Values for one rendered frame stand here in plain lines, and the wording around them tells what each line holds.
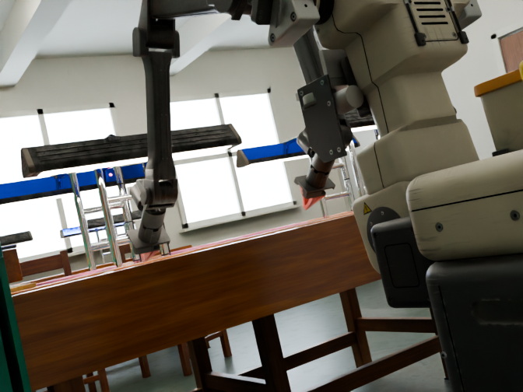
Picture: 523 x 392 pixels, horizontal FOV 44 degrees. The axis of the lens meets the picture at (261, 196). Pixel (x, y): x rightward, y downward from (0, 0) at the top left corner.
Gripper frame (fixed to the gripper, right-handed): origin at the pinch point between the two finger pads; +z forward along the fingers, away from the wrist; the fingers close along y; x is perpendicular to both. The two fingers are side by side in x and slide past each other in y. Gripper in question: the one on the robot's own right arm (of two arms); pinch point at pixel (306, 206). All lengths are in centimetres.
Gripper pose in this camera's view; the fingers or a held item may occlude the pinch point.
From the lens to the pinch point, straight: 181.7
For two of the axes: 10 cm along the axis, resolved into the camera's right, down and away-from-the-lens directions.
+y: -8.2, 1.7, -5.4
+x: 5.1, 6.4, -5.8
